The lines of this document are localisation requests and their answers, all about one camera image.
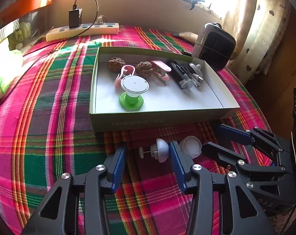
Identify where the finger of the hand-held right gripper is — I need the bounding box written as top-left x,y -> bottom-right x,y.
202,142 -> 251,174
218,124 -> 284,161

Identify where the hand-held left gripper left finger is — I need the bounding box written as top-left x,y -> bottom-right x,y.
20,142 -> 128,235

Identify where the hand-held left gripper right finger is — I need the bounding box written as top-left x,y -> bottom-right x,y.
169,141 -> 277,235

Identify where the grey mushroom-shaped knob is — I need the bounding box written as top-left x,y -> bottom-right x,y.
138,138 -> 169,163

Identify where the white round cap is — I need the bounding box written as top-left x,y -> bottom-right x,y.
179,136 -> 202,159

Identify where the green cardboard box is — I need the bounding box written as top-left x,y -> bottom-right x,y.
89,46 -> 240,133

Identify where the silver cable plug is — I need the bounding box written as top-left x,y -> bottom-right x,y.
191,72 -> 205,87

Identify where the white round panda gadget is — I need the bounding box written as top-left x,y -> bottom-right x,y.
188,63 -> 203,75

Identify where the black clear-capped gadget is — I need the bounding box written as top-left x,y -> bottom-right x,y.
169,61 -> 194,90

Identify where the green spool with white top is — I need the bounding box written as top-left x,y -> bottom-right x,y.
119,76 -> 149,110

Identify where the pink plastic clip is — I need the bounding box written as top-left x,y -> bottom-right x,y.
114,65 -> 136,90
150,60 -> 172,81

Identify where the brown walnut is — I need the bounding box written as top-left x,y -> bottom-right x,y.
107,57 -> 124,73
136,61 -> 153,77

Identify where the plaid tablecloth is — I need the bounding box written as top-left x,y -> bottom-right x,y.
0,26 -> 272,235

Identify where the small grey heater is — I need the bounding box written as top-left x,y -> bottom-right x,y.
191,23 -> 237,71

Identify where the brown cone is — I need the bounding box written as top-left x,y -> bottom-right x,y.
172,31 -> 200,44

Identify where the heart-print curtain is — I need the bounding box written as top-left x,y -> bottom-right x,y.
221,0 -> 292,79

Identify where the black window clip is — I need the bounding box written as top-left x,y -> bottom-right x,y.
188,0 -> 205,11

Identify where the beige power strip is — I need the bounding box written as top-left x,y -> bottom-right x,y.
45,23 -> 119,42

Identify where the green tissue pack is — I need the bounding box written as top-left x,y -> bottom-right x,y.
0,50 -> 24,106

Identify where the black charger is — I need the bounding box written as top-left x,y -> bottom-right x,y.
69,8 -> 83,28

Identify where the green and white box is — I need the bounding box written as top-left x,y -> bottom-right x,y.
0,20 -> 20,52

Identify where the thin black cable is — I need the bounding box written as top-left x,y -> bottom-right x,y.
0,51 -> 58,111

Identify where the black charger cable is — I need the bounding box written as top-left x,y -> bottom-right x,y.
73,0 -> 99,38

